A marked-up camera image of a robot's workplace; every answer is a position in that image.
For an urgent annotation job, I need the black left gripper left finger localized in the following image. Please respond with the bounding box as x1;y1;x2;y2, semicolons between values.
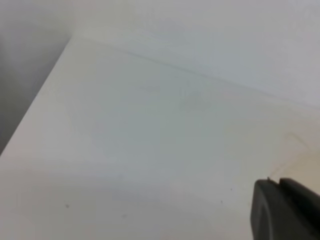
250;179;316;240

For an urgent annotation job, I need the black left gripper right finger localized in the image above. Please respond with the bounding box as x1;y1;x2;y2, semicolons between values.
279;178;320;240

